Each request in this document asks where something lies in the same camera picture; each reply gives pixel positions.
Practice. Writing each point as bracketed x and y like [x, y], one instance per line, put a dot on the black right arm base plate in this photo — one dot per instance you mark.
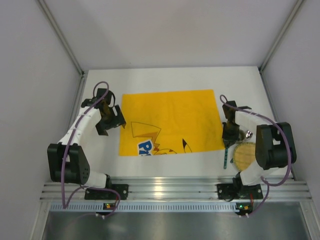
[229, 192]

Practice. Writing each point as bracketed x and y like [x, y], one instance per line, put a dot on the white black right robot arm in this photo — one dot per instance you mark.
[274, 147]

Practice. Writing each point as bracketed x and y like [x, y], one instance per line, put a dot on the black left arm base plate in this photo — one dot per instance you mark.
[100, 194]

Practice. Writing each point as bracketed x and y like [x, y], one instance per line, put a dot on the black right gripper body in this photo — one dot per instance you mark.
[230, 135]

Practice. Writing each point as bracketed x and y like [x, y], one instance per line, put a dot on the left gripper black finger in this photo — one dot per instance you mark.
[120, 120]
[101, 131]

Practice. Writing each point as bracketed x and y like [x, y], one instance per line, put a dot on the aluminium frame post right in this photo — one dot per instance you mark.
[279, 37]

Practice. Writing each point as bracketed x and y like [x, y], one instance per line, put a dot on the yellow printed cloth placemat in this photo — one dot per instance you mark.
[175, 122]

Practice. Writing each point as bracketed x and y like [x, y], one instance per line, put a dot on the aluminium frame post left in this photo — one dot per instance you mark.
[60, 35]

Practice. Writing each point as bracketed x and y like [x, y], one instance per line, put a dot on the aluminium frame post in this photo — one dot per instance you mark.
[60, 35]
[279, 37]

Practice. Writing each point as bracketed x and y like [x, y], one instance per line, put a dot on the slotted grey cable duct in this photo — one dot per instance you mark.
[148, 207]

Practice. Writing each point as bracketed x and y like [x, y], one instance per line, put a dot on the round woven yellow plate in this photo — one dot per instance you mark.
[243, 155]

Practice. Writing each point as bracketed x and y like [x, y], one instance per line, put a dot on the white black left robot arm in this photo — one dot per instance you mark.
[67, 159]

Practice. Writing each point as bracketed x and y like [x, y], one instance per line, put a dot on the fork with teal handle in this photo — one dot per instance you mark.
[226, 151]

